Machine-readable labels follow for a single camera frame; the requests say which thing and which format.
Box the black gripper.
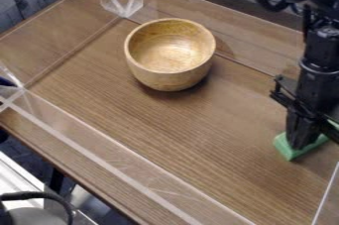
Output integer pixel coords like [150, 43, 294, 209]
[270, 25, 339, 150]

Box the clear acrylic front barrier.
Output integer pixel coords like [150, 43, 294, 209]
[0, 66, 255, 225]

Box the light wooden bowl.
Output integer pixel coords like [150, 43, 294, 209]
[123, 18, 217, 91]

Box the black table leg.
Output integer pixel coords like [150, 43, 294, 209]
[50, 169, 66, 193]

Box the black cable loop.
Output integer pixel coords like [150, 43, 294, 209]
[0, 190, 77, 225]

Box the green rectangular block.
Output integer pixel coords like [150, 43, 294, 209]
[273, 132, 330, 162]

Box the grey metal base plate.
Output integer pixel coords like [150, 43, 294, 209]
[0, 195, 99, 225]

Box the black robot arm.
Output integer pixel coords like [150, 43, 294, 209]
[255, 0, 339, 150]

